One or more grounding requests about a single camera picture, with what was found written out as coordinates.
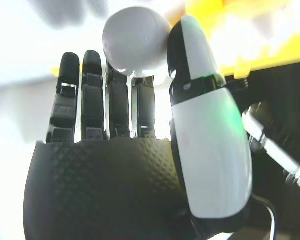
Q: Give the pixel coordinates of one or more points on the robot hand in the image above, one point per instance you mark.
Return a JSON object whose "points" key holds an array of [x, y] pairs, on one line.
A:
{"points": [[102, 187]]}

